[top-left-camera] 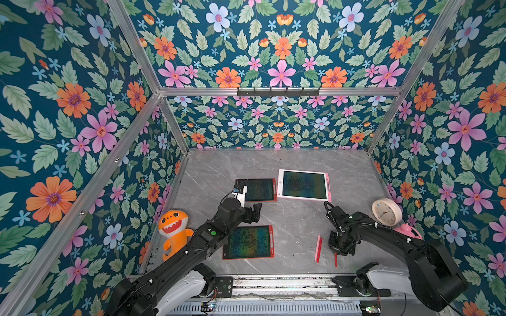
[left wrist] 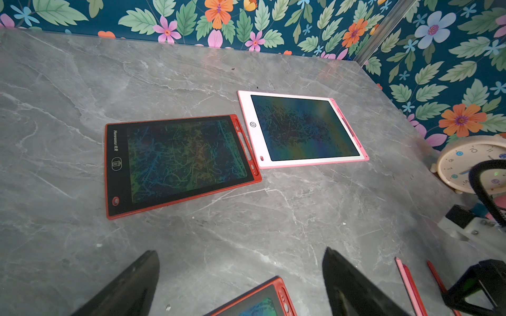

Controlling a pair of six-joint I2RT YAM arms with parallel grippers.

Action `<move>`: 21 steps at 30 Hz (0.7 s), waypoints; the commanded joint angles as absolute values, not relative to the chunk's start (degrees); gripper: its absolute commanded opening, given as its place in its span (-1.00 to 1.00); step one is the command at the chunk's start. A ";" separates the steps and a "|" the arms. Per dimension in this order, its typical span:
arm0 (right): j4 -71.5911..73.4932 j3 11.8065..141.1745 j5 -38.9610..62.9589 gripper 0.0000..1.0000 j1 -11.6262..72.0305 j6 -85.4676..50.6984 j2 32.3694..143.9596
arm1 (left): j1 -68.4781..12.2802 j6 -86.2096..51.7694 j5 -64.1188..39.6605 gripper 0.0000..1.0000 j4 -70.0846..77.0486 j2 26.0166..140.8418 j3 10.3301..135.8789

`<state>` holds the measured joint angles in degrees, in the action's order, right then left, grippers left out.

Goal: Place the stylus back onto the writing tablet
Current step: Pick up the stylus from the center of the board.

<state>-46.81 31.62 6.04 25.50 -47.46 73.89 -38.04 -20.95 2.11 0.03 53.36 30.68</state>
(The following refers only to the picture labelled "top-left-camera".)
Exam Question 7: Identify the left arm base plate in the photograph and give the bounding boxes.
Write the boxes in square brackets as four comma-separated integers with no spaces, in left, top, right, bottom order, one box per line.
[206,276,234,298]

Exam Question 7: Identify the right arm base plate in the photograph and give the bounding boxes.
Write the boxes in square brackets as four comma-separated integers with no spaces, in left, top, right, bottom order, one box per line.
[332,275,392,298]

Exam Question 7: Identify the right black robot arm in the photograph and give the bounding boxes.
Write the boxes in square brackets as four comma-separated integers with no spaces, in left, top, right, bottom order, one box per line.
[324,201,469,312]

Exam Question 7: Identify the pink stylus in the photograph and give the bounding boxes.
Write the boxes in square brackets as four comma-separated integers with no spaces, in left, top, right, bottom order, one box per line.
[314,235,323,264]

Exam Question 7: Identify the orange shark plush toy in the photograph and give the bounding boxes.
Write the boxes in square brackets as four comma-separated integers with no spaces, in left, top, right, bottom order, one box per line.
[158,210,194,261]

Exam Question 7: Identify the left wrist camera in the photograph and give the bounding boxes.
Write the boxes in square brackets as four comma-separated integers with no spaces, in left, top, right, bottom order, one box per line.
[233,182,247,207]

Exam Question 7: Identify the pink alarm clock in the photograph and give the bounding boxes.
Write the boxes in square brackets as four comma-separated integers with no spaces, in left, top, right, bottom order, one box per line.
[394,223,423,240]

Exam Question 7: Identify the cream round clock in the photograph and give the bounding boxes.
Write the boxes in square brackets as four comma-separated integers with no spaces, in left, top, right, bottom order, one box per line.
[372,197,403,227]

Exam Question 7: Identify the pink white writing tablet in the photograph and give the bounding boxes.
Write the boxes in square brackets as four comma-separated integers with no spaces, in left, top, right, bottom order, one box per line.
[276,169,332,202]

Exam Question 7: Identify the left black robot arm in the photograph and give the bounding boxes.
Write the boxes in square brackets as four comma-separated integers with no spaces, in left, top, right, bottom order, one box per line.
[104,197,262,315]

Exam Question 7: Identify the black hook rack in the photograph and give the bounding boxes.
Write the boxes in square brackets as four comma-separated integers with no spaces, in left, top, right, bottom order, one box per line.
[236,87,320,98]

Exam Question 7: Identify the red writing tablet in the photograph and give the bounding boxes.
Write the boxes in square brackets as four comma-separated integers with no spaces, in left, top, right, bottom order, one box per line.
[235,179,277,202]
[222,225,275,260]

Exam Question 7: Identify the aluminium mounting rail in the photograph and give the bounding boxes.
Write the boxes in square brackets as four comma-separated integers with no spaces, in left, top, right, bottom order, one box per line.
[130,273,447,301]

